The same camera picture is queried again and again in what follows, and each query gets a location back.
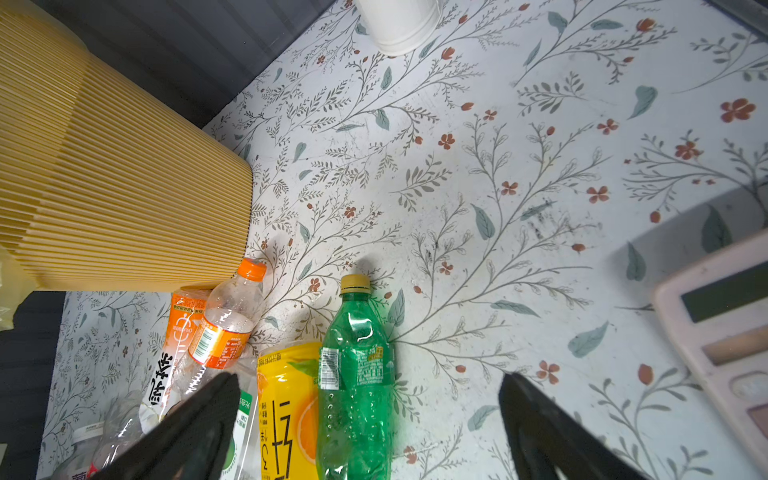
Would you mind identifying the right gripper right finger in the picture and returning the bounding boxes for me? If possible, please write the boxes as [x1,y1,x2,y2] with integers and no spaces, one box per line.
[498,373,642,479]

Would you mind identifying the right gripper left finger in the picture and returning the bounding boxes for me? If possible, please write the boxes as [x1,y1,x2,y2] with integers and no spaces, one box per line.
[94,372,240,479]

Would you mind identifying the clear bottle red label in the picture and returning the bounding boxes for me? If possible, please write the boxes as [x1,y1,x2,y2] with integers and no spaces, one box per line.
[51,415,143,479]

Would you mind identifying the yellow label orange juice bottle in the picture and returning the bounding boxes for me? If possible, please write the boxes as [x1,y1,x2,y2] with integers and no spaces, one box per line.
[257,342,321,479]

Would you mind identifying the green plastic bottle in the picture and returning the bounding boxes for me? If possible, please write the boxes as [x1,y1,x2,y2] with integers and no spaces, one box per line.
[316,274,395,479]

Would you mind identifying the yellow plastic bin liner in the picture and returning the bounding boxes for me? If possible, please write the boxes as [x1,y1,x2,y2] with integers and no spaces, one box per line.
[0,247,38,331]

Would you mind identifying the yellow ribbed waste bin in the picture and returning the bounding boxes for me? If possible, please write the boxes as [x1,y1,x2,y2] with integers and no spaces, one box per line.
[1,1,253,291]

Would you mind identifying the lime label clear bottle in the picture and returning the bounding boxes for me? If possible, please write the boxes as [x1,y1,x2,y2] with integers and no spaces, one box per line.
[220,357,261,480]

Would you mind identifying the orange white label bottle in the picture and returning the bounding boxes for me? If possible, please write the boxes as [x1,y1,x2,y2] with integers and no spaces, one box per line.
[138,288,210,434]

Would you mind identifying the clear bottle orange cap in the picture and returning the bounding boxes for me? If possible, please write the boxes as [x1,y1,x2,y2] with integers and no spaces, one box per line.
[188,258,267,370]

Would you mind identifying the pink calculator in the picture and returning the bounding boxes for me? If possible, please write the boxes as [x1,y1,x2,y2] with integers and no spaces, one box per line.
[652,231,767,472]

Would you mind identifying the floral table mat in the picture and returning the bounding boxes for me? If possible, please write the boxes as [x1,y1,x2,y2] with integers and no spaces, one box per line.
[35,0,768,480]

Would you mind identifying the white pen cup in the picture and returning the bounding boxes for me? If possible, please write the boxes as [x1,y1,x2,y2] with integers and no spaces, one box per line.
[354,0,442,56]

